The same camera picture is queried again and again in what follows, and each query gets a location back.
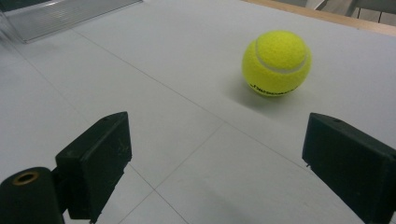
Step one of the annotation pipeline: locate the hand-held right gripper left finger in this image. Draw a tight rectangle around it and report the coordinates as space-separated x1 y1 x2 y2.
55 111 134 224

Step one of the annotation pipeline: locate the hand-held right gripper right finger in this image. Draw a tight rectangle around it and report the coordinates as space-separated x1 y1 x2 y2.
302 112 396 224

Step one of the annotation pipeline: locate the yellow tennis ball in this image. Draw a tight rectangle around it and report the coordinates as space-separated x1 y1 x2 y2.
242 30 313 97

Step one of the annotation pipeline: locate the wooden table edge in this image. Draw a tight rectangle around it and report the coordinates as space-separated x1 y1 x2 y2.
242 0 396 37

